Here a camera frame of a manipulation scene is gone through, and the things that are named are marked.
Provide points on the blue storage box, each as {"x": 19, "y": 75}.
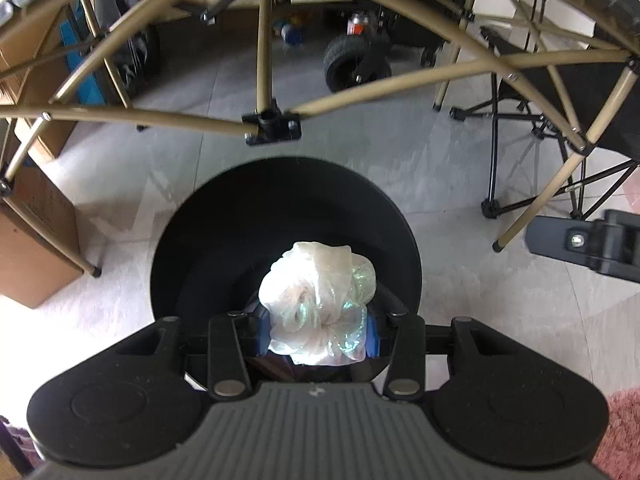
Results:
{"x": 92, "y": 85}

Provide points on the cardboard box with liner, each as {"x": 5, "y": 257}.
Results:
{"x": 30, "y": 260}

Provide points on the blue bottle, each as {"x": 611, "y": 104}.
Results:
{"x": 291, "y": 34}

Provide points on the pink fluffy rug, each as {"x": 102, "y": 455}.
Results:
{"x": 625, "y": 435}

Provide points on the black wagon wheel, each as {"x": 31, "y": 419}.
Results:
{"x": 145, "y": 60}
{"x": 340, "y": 62}

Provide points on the red can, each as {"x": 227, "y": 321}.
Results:
{"x": 359, "y": 22}

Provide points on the olive slatted folding table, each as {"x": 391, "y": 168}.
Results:
{"x": 264, "y": 60}

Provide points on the open cardboard box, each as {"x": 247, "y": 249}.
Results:
{"x": 47, "y": 137}

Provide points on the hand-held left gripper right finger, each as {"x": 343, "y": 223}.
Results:
{"x": 372, "y": 340}

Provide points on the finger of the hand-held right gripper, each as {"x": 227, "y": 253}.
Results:
{"x": 555, "y": 240}

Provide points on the black folding chair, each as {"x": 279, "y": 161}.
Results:
{"x": 627, "y": 120}

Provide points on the black round waste bin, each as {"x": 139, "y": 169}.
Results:
{"x": 200, "y": 240}

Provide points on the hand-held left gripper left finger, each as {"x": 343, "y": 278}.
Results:
{"x": 262, "y": 337}

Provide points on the iridescent clear plastic wrap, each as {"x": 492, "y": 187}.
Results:
{"x": 315, "y": 300}

